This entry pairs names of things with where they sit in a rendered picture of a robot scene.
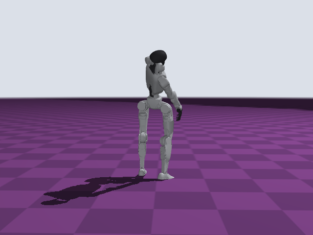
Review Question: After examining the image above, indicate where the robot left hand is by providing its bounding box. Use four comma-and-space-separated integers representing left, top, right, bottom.
149, 85, 154, 97

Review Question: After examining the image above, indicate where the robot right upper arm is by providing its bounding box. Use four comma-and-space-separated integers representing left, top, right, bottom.
158, 76, 174, 99

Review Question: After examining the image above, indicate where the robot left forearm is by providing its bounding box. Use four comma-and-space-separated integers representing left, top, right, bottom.
155, 65, 159, 75

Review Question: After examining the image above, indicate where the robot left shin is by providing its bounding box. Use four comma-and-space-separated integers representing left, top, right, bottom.
138, 134, 146, 170

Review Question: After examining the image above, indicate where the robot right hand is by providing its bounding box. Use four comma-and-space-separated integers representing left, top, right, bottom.
176, 108, 182, 121

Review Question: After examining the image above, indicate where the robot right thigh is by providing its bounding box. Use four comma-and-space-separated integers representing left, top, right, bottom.
159, 101, 174, 146

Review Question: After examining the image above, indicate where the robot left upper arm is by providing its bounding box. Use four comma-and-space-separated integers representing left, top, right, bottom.
145, 56, 165, 72

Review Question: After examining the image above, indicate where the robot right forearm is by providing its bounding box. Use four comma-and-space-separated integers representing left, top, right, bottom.
171, 92, 182, 110

